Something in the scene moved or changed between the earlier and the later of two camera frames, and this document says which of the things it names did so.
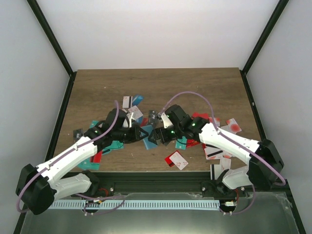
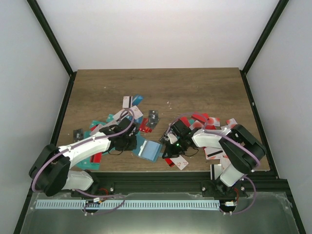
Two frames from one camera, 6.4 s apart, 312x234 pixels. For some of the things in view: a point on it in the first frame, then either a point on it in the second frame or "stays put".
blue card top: [137, 99] stays put
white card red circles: [232, 127] stays put
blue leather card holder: [148, 144] → [147, 149]
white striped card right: [213, 153] stays put
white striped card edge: [215, 170] stays put
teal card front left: [86, 165] stays put
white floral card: [136, 113] stays put
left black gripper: [137, 130] → [131, 147]
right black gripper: [157, 136] → [170, 152]
